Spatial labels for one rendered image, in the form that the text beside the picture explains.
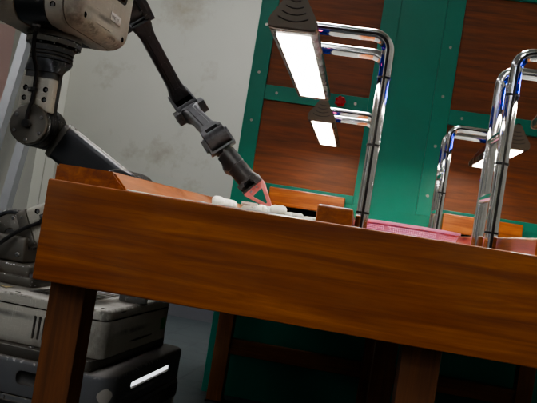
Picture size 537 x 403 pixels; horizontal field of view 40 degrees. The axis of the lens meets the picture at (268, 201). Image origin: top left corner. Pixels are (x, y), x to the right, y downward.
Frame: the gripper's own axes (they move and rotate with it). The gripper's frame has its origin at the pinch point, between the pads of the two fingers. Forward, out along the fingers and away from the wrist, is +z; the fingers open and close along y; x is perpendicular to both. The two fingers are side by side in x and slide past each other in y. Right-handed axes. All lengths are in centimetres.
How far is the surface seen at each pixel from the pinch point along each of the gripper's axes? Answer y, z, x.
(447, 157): 28, 22, -52
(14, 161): 226, -148, 121
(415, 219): 85, 32, -36
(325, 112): 6.6, -10.9, -30.0
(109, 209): -99, -4, 13
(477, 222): -53, 36, -34
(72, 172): -96, -13, 14
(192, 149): 271, -91, 34
